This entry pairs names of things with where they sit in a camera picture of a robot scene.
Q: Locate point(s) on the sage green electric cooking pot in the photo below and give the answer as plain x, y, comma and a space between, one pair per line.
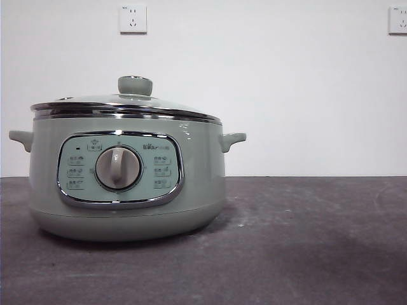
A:
197, 178

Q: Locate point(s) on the white wall socket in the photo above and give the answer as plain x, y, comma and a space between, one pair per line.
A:
399, 19
133, 19

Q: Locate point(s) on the glass lid with green knob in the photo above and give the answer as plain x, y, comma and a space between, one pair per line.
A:
135, 85

